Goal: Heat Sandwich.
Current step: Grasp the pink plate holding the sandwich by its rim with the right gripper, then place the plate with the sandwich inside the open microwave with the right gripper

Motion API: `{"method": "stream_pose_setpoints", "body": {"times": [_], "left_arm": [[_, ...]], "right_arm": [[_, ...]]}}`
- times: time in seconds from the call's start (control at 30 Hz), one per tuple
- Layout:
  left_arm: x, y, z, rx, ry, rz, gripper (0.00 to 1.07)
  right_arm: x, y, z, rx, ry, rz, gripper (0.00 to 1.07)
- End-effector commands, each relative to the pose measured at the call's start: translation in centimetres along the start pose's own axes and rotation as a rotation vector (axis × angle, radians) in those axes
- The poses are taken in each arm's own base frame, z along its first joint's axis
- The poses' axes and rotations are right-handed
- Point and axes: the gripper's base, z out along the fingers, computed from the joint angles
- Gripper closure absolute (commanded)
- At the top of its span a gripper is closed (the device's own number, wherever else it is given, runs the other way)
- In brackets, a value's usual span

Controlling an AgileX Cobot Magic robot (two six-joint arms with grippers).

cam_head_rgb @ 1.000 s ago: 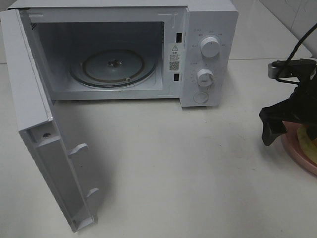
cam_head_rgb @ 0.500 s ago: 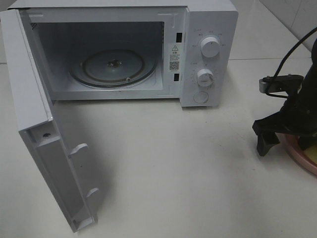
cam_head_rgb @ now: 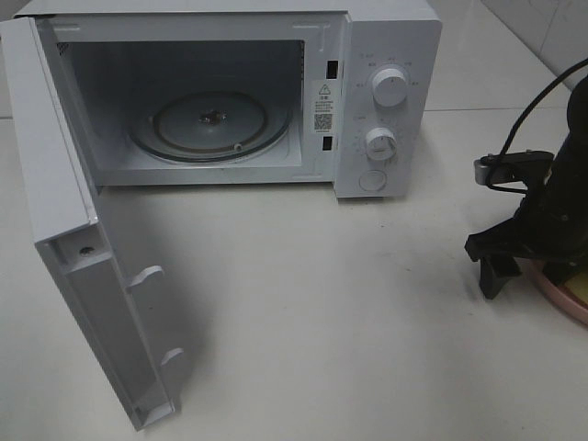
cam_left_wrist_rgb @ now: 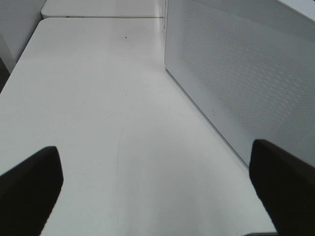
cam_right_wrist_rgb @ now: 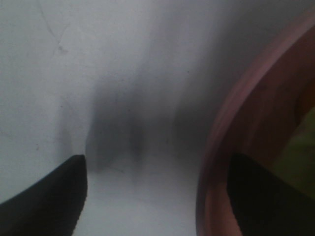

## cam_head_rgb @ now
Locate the white adjacent table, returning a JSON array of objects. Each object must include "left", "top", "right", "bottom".
[{"left": 422, "top": 0, "right": 581, "bottom": 112}]

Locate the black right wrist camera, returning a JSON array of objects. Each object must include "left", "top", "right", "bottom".
[{"left": 474, "top": 151, "right": 554, "bottom": 188}]

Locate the pink round plate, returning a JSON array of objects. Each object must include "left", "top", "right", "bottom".
[{"left": 518, "top": 259, "right": 587, "bottom": 328}]

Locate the toast sandwich with lettuce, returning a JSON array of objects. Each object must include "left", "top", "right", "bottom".
[{"left": 566, "top": 278, "right": 588, "bottom": 309}]

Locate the white microwave knob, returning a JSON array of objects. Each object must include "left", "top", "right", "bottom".
[
  {"left": 371, "top": 66, "right": 408, "bottom": 107},
  {"left": 365, "top": 128, "right": 397, "bottom": 162}
]

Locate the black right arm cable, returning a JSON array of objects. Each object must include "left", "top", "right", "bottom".
[{"left": 484, "top": 57, "right": 588, "bottom": 197}]

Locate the white lower microwave knob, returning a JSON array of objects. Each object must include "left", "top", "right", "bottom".
[{"left": 365, "top": 128, "right": 397, "bottom": 162}]

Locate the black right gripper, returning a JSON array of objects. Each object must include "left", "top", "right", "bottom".
[{"left": 465, "top": 183, "right": 587, "bottom": 300}]

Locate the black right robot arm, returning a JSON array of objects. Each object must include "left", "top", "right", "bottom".
[{"left": 465, "top": 80, "right": 587, "bottom": 299}]

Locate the white microwave oven body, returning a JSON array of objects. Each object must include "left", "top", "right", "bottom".
[{"left": 11, "top": 1, "right": 442, "bottom": 198}]

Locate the white upper microwave knob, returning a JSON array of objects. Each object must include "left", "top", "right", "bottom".
[{"left": 371, "top": 66, "right": 408, "bottom": 107}]

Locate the round white door release button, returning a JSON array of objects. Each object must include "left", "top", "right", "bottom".
[{"left": 358, "top": 170, "right": 387, "bottom": 192}]

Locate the white microwave door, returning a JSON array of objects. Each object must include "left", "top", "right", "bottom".
[{"left": 1, "top": 17, "right": 175, "bottom": 430}]

